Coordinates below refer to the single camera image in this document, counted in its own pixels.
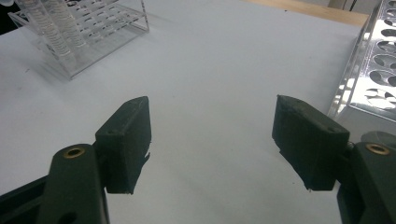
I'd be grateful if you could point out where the orange-capped clear tube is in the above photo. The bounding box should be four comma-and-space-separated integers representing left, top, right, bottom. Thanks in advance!
15, 0, 78, 68
41, 0, 90, 48

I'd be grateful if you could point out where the clear acrylic tube rack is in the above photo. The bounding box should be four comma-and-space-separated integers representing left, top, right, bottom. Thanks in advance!
8, 0, 150, 81

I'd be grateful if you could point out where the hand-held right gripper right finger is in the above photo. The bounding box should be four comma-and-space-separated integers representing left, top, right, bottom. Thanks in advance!
271, 94, 351, 191

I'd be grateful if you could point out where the metal tube rack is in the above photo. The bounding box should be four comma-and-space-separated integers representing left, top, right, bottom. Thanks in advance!
327, 0, 396, 124

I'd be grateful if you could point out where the wooden table edge strip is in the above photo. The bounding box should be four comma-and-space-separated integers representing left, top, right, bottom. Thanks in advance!
242, 0, 370, 28

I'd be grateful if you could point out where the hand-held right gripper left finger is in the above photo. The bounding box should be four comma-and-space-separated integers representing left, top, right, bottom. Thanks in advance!
94, 95, 153, 195

